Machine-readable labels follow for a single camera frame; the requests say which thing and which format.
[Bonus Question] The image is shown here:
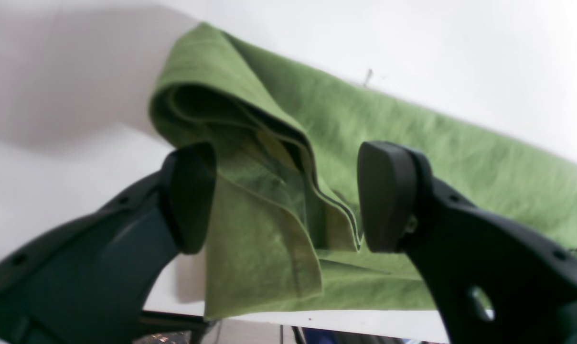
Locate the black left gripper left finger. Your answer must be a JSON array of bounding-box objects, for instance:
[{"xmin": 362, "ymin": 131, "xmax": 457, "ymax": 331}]
[{"xmin": 0, "ymin": 143, "xmax": 216, "ymax": 344}]

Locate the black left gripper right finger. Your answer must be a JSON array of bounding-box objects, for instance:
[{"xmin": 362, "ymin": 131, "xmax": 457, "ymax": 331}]
[{"xmin": 358, "ymin": 141, "xmax": 577, "ymax": 344}]

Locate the olive green T-shirt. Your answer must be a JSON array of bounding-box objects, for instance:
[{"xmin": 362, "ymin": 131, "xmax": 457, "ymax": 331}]
[{"xmin": 150, "ymin": 22, "xmax": 577, "ymax": 319}]

